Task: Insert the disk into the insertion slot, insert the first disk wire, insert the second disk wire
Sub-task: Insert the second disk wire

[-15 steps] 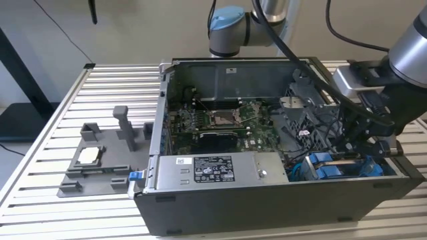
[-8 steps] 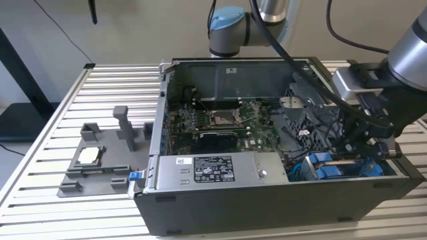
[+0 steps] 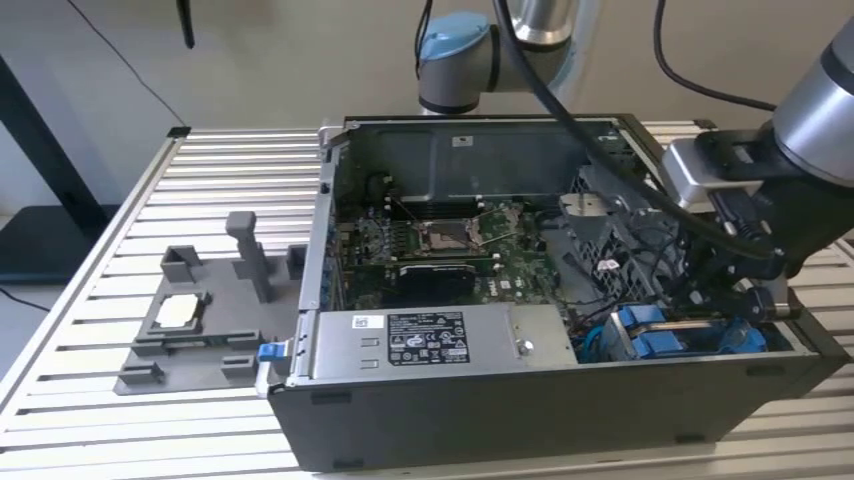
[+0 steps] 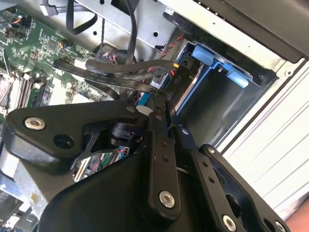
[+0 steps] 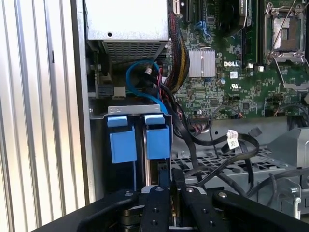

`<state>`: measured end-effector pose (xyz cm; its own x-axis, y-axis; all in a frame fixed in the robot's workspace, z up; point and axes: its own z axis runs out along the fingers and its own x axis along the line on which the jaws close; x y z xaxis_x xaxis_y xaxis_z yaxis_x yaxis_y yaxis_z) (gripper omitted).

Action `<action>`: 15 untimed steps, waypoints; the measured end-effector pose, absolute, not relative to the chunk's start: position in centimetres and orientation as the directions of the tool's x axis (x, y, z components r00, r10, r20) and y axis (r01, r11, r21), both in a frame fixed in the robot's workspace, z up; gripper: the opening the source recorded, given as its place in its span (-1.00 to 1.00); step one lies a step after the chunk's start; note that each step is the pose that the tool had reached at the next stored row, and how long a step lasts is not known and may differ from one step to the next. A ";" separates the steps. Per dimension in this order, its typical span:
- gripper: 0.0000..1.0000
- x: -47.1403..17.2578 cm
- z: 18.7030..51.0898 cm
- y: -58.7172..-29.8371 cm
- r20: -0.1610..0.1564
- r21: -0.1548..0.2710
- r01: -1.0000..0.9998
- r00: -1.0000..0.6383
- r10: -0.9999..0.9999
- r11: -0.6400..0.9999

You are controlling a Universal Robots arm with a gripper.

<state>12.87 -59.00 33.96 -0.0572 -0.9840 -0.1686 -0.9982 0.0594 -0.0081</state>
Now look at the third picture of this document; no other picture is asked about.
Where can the black perforated drive cage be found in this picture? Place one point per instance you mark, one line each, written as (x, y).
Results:
(627, 260)

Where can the silver round metal plate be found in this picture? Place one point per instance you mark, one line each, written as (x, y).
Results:
(583, 205)

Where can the green motherboard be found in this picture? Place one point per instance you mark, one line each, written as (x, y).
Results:
(521, 260)

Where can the silver CPU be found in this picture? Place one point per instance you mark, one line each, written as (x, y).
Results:
(179, 310)

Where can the black hanging rod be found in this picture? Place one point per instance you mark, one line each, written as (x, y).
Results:
(186, 25)

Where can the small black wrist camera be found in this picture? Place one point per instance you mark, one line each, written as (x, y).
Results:
(767, 302)

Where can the black graphics card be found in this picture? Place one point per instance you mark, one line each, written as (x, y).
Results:
(434, 285)

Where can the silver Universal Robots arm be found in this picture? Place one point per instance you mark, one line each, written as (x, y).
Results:
(454, 75)

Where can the green RAM stick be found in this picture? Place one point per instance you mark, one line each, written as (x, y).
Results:
(200, 343)

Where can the black open PC case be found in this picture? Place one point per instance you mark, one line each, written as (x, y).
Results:
(467, 425)

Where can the black RAM slot bank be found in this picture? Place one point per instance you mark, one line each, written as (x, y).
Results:
(447, 257)
(441, 207)

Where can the grey parts rack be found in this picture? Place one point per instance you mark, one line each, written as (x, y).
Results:
(200, 382)

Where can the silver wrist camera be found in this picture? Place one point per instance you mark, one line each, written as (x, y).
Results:
(687, 170)

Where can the silver power supply unit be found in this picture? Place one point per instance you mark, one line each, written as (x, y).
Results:
(347, 360)

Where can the hard disk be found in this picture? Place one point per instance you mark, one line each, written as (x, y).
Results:
(650, 345)

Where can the black table corner clamp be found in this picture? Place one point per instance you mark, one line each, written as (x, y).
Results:
(179, 132)
(702, 123)

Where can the CPU socket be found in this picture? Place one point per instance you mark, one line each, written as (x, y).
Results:
(442, 237)

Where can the grey disk bay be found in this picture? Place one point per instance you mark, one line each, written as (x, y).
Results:
(622, 340)

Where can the blue case latch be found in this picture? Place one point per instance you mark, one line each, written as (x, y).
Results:
(268, 351)

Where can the black stand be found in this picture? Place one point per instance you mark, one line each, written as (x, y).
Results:
(40, 240)

